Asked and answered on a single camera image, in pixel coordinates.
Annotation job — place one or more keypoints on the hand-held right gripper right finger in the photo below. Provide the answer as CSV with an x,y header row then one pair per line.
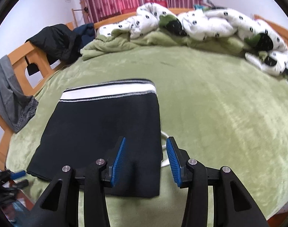
x,y
173,163

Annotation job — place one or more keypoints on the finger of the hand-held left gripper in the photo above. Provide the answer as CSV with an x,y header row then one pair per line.
x,y
22,183
17,175

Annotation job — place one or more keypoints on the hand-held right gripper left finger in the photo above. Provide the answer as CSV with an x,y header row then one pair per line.
x,y
118,163

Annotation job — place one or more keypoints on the black pants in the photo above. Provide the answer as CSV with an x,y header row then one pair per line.
x,y
99,123

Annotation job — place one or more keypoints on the green fleece bed blanket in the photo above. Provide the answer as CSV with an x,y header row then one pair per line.
x,y
217,123

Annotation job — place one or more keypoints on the grey jeans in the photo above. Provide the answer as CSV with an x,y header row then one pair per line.
x,y
6,94

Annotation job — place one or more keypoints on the crumpled green fleece blanket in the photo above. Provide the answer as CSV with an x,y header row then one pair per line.
x,y
103,46

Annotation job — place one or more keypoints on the navy garment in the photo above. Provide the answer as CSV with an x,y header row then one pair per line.
x,y
86,34

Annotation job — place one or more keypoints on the black jacket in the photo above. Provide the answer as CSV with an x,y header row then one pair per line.
x,y
56,42

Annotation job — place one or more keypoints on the white floral quilt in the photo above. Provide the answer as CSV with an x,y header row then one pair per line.
x,y
205,26

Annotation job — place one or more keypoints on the wooden coat rack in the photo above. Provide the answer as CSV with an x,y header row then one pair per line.
x,y
74,16

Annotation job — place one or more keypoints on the teal cloth item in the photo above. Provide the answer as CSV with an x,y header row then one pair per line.
x,y
199,7

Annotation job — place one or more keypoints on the cardboard box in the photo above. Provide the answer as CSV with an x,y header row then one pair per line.
x,y
211,4

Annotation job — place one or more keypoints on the wooden bed frame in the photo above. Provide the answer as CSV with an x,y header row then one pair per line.
x,y
37,59

